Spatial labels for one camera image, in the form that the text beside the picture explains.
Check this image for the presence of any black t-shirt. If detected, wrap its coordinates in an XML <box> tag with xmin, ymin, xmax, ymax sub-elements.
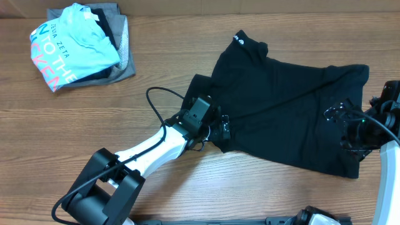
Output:
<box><xmin>182</xmin><ymin>31</ymin><xmax>369</xmax><ymax>179</ymax></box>

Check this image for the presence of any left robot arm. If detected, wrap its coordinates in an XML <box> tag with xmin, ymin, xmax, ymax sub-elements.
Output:
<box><xmin>61</xmin><ymin>96</ymin><xmax>230</xmax><ymax>225</ymax></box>

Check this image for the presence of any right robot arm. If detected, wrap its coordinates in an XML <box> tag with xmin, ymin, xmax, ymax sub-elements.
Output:
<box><xmin>324</xmin><ymin>81</ymin><xmax>399</xmax><ymax>225</ymax></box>

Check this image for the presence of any folded grey garment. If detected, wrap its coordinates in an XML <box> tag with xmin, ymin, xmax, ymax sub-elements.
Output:
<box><xmin>47</xmin><ymin>3</ymin><xmax>136</xmax><ymax>89</ymax></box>

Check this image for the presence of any folded black garment in stack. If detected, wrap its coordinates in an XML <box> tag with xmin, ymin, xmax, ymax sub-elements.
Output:
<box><xmin>74</xmin><ymin>8</ymin><xmax>116</xmax><ymax>83</ymax></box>

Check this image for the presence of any light blue printed t-shirt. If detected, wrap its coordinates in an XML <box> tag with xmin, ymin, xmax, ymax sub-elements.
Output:
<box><xmin>29</xmin><ymin>3</ymin><xmax>120</xmax><ymax>92</ymax></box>

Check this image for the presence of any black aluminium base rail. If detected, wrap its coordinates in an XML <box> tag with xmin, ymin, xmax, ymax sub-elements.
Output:
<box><xmin>134</xmin><ymin>216</ymin><xmax>296</xmax><ymax>225</ymax></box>

